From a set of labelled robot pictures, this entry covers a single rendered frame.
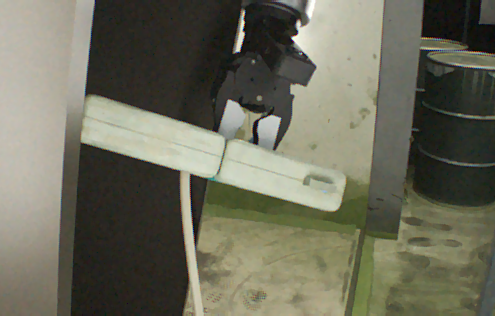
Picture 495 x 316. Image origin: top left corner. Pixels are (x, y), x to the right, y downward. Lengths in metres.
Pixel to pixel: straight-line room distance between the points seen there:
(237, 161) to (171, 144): 0.07
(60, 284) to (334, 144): 2.26
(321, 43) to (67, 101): 2.19
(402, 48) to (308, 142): 0.67
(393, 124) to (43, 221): 2.26
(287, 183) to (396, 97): 1.99
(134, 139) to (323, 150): 2.16
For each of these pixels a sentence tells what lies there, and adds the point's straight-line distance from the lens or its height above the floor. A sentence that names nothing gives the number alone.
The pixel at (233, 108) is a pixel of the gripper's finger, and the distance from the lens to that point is 0.58.
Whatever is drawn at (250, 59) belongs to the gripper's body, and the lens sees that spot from 0.58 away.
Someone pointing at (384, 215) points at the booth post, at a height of 0.14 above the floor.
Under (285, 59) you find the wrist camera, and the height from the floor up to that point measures 1.27.
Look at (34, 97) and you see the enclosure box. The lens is 0.37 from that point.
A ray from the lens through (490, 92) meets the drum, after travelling 3.05.
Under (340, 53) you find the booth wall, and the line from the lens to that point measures 2.49.
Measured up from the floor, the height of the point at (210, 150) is 1.18.
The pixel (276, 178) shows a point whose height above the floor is 1.15.
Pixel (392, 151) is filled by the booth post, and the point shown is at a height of 0.50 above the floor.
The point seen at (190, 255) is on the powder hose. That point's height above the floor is 0.90.
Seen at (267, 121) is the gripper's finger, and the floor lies 1.19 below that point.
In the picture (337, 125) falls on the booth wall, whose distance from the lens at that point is 2.57.
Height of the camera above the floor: 1.36
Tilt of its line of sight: 21 degrees down
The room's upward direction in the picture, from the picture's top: straight up
